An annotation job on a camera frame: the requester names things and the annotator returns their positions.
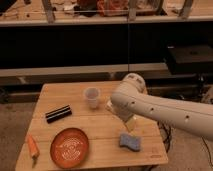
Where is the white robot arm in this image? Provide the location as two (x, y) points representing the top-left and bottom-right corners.
(110, 73), (213, 141)

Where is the black box on shelf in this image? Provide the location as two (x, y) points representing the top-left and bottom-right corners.
(165, 45), (213, 74)

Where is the black striped box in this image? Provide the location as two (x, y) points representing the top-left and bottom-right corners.
(45, 105), (72, 123)

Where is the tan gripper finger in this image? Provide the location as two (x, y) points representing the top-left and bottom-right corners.
(125, 116), (137, 132)

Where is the orange carrot toy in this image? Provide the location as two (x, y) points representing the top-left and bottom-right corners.
(26, 134), (40, 166)

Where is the orange ceramic bowl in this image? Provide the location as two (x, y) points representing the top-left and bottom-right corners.
(50, 128), (89, 169)

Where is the white tube bottle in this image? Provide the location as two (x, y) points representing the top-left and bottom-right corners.
(106, 100), (113, 113)

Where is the long metal shelf rack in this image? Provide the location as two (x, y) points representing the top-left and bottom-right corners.
(0, 0), (213, 86)

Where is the wooden folding table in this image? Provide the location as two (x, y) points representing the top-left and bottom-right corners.
(15, 81), (168, 171)

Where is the blue sponge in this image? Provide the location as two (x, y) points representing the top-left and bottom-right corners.
(119, 133), (141, 152)

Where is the clear plastic cup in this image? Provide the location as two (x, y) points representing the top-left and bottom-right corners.
(83, 87), (100, 109)

